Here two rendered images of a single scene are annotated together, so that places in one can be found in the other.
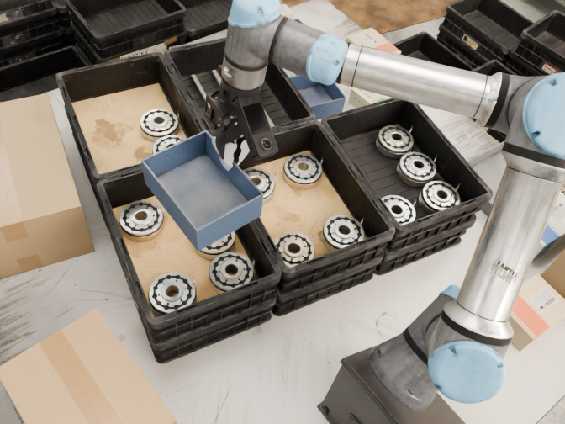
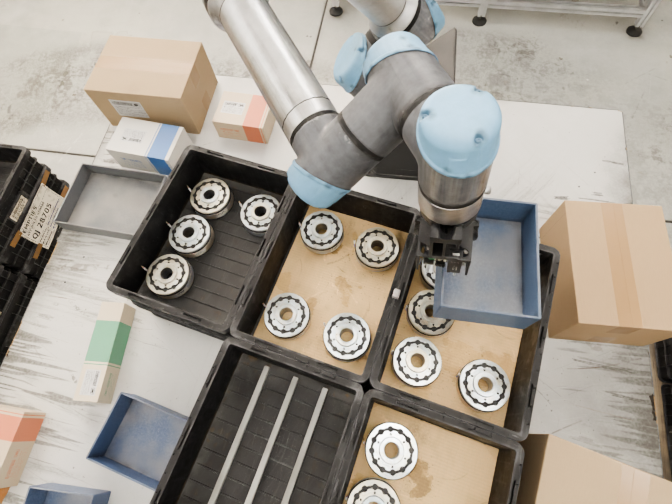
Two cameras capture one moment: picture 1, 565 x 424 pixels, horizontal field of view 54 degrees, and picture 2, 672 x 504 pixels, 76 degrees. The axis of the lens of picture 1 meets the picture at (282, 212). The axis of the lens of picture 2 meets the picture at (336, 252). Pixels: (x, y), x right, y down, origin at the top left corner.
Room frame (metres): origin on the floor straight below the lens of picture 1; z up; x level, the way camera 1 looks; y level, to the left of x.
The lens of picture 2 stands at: (0.99, 0.25, 1.78)
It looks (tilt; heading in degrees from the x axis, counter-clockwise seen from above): 67 degrees down; 242
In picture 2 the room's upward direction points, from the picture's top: 8 degrees counter-clockwise
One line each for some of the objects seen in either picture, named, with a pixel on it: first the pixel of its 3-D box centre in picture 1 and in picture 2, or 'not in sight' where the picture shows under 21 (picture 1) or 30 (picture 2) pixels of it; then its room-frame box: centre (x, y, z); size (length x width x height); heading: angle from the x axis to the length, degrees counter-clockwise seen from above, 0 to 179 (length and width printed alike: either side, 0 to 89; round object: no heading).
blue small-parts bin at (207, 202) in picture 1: (202, 188); (485, 260); (0.66, 0.16, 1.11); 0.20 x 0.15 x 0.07; 46
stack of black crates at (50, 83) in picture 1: (49, 100); not in sight; (1.63, 1.06, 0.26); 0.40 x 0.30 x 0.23; 135
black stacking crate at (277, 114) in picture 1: (236, 100); (260, 463); (1.18, 0.19, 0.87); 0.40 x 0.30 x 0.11; 34
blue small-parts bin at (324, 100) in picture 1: (307, 97); (148, 440); (1.40, -0.01, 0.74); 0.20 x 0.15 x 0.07; 124
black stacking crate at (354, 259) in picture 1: (299, 204); (331, 278); (0.85, -0.04, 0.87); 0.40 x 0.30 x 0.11; 34
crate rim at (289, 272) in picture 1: (303, 191); (329, 271); (0.85, -0.04, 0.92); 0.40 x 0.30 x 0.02; 34
